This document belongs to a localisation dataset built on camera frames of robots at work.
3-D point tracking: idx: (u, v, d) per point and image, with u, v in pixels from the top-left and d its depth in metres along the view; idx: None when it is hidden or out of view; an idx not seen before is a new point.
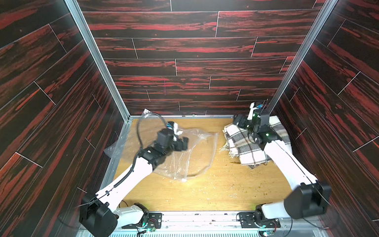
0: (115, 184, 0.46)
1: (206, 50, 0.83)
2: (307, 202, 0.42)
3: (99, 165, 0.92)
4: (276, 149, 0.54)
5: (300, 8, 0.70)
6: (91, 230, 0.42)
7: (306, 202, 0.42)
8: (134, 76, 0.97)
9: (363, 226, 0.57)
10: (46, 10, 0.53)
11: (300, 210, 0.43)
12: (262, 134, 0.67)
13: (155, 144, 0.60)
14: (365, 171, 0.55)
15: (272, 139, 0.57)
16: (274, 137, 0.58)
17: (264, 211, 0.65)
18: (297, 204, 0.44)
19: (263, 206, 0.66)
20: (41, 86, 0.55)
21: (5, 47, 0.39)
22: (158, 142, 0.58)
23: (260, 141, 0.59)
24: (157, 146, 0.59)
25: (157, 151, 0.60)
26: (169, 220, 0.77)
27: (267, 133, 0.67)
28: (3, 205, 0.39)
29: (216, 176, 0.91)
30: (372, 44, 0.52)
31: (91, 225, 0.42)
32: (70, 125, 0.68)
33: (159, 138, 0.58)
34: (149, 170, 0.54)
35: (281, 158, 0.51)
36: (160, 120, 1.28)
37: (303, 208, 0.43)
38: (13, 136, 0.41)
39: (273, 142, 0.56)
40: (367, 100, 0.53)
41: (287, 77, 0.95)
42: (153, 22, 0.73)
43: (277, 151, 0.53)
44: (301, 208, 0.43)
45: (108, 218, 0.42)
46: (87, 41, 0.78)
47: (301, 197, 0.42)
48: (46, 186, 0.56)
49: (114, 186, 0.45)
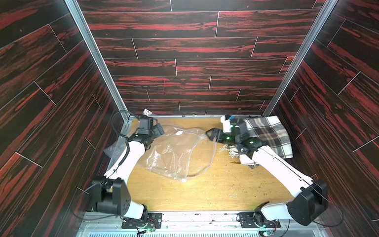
0: (119, 163, 0.50)
1: (206, 50, 0.83)
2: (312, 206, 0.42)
3: (99, 165, 0.92)
4: (264, 157, 0.53)
5: (300, 8, 0.70)
6: (110, 210, 0.45)
7: (312, 207, 0.42)
8: (134, 76, 0.97)
9: (363, 226, 0.57)
10: (46, 10, 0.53)
11: (308, 216, 0.42)
12: (245, 142, 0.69)
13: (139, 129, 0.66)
14: (365, 171, 0.55)
15: (257, 146, 0.56)
16: (258, 143, 0.57)
17: (265, 213, 0.64)
18: (304, 209, 0.42)
19: (264, 208, 0.64)
20: (42, 87, 0.55)
21: (5, 47, 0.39)
22: (142, 126, 0.66)
23: (247, 150, 0.57)
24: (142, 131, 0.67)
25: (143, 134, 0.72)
26: (169, 220, 0.77)
27: (250, 140, 0.59)
28: (3, 205, 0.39)
29: (216, 176, 0.91)
30: (372, 44, 0.52)
31: (109, 204, 0.45)
32: (70, 125, 0.68)
33: (141, 123, 0.66)
34: (141, 149, 0.59)
35: (271, 165, 0.51)
36: (160, 120, 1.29)
37: (310, 213, 0.42)
38: (13, 136, 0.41)
39: (260, 150, 0.55)
40: (368, 100, 0.53)
41: (287, 77, 0.95)
42: (153, 22, 0.73)
43: (266, 158, 0.52)
44: (309, 214, 0.42)
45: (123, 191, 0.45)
46: (87, 41, 0.78)
47: (306, 203, 0.41)
48: (46, 186, 0.56)
49: (120, 165, 0.49)
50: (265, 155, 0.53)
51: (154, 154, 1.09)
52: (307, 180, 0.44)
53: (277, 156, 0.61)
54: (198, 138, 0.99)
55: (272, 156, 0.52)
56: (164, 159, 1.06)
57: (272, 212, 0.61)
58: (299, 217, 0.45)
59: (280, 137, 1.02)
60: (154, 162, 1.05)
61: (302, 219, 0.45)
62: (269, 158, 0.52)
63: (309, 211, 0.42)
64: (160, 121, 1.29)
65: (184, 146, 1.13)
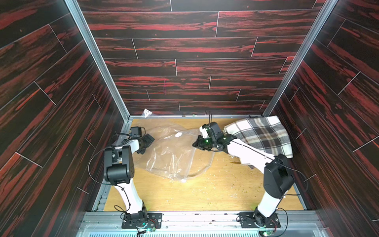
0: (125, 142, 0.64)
1: (206, 50, 0.83)
2: (280, 177, 0.48)
3: (99, 165, 0.92)
4: (236, 147, 0.60)
5: (300, 8, 0.70)
6: (121, 175, 0.54)
7: (278, 177, 0.48)
8: (134, 76, 0.97)
9: (363, 226, 0.57)
10: (46, 10, 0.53)
11: (279, 187, 0.48)
12: (220, 139, 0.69)
13: (132, 136, 0.83)
14: (365, 170, 0.55)
15: (230, 140, 0.65)
16: (231, 137, 0.66)
17: (263, 211, 0.65)
18: (273, 181, 0.48)
19: (261, 208, 0.65)
20: (42, 87, 0.55)
21: (5, 47, 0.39)
22: (133, 133, 0.83)
23: (223, 146, 0.66)
24: (134, 137, 0.83)
25: (135, 138, 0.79)
26: (169, 220, 0.77)
27: (224, 137, 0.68)
28: (3, 204, 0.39)
29: (216, 175, 0.92)
30: (372, 44, 0.52)
31: (119, 170, 0.54)
32: (70, 124, 0.69)
33: (133, 130, 0.83)
34: (136, 145, 0.74)
35: (243, 153, 0.58)
36: (160, 120, 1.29)
37: (279, 183, 0.48)
38: (13, 136, 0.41)
39: (231, 143, 0.63)
40: (368, 100, 0.53)
41: (287, 77, 0.95)
42: (153, 22, 0.73)
43: (240, 149, 0.59)
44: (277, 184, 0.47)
45: (131, 155, 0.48)
46: (87, 41, 0.78)
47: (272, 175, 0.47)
48: (46, 186, 0.56)
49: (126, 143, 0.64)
50: (238, 146, 0.61)
51: (154, 154, 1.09)
52: (271, 157, 0.52)
53: (245, 144, 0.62)
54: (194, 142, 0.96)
55: (242, 144, 0.61)
56: (164, 159, 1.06)
57: (265, 207, 0.62)
58: (274, 192, 0.50)
59: (280, 137, 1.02)
60: (154, 162, 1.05)
61: (277, 193, 0.49)
62: (241, 148, 0.59)
63: (277, 181, 0.47)
64: (160, 121, 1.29)
65: (184, 146, 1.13)
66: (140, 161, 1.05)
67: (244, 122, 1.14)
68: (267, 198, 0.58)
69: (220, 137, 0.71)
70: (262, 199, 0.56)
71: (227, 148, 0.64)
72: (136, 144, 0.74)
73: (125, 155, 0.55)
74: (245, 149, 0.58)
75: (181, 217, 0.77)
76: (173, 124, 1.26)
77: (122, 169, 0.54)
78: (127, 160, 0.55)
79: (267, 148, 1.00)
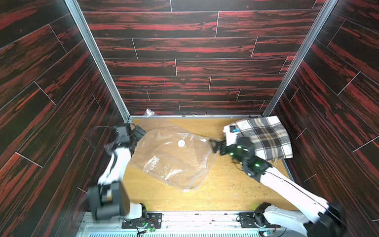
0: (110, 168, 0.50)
1: (206, 50, 0.83)
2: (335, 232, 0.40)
3: (99, 165, 0.91)
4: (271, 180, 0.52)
5: (300, 8, 0.70)
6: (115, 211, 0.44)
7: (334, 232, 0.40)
8: (134, 76, 0.97)
9: (363, 226, 0.57)
10: (46, 10, 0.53)
11: None
12: (251, 165, 0.58)
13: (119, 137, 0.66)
14: (365, 170, 0.55)
15: (263, 169, 0.55)
16: (264, 164, 0.57)
17: (267, 217, 0.64)
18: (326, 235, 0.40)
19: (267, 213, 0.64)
20: (42, 87, 0.55)
21: (5, 47, 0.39)
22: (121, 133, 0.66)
23: (254, 174, 0.56)
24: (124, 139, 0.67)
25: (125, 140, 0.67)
26: (168, 220, 0.77)
27: (256, 162, 0.58)
28: (3, 204, 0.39)
29: (216, 176, 0.91)
30: (371, 44, 0.53)
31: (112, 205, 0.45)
32: (70, 124, 0.68)
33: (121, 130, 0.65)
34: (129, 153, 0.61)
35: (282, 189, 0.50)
36: (160, 120, 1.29)
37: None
38: (13, 136, 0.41)
39: (267, 174, 0.53)
40: (368, 100, 0.53)
41: (287, 77, 0.95)
42: (153, 22, 0.73)
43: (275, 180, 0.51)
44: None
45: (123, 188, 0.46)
46: (87, 41, 0.78)
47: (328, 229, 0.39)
48: (46, 186, 0.56)
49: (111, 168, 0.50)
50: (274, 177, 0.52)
51: (154, 154, 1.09)
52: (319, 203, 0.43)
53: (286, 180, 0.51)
54: (200, 151, 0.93)
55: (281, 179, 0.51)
56: (164, 159, 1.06)
57: (277, 219, 0.59)
58: None
59: (280, 137, 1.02)
60: (153, 162, 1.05)
61: None
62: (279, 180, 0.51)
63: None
64: (160, 121, 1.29)
65: (183, 146, 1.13)
66: (139, 161, 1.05)
67: (244, 121, 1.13)
68: (293, 220, 0.52)
69: (252, 162, 0.61)
70: (283, 217, 0.57)
71: (259, 177, 0.55)
72: (127, 154, 0.59)
73: (117, 190, 0.44)
74: (284, 187, 0.49)
75: (181, 217, 0.77)
76: (173, 124, 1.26)
77: (114, 207, 0.44)
78: (120, 193, 0.44)
79: (268, 148, 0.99)
